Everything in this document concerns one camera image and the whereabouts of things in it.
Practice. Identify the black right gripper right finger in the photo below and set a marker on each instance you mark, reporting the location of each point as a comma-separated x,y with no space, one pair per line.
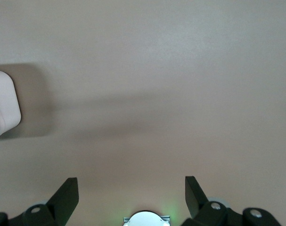
215,214

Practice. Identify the pink plastic box base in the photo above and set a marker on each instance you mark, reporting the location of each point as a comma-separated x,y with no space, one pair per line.
7,99

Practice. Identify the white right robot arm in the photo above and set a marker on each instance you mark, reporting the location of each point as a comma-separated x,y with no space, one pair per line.
145,220

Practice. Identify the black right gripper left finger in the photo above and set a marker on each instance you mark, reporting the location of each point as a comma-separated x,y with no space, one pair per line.
51,212

